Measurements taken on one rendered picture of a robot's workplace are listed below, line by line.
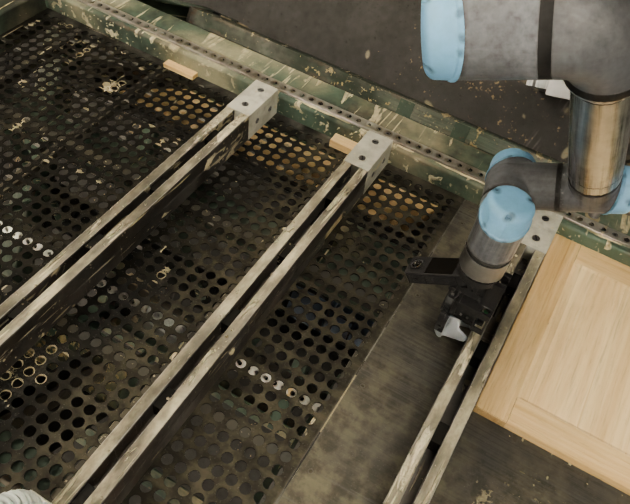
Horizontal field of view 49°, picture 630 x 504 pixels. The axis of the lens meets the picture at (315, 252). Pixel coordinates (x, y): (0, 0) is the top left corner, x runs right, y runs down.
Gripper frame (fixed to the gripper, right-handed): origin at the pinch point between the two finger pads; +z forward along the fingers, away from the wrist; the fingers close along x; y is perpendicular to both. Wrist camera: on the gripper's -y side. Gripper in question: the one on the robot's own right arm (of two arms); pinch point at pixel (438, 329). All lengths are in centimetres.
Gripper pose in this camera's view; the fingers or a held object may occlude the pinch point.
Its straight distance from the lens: 130.3
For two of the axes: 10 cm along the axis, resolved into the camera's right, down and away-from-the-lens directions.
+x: 5.0, -6.3, 6.0
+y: 8.6, 4.5, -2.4
